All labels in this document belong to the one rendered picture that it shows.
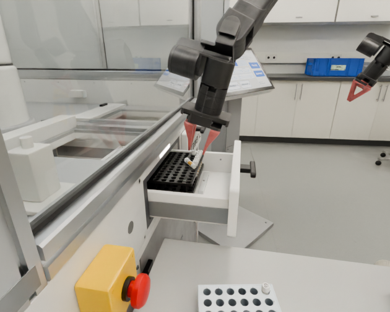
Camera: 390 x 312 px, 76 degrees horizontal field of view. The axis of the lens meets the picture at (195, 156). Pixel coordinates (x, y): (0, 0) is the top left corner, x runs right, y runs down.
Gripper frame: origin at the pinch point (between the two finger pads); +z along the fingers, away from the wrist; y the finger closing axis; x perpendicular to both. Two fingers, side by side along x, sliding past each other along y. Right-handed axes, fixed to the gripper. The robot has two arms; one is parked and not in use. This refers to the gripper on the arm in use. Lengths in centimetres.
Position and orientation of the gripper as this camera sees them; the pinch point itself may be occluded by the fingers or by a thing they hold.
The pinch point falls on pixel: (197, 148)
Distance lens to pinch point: 56.7
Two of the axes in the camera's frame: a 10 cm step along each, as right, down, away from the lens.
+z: -2.4, 8.7, 4.4
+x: -1.9, 4.0, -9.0
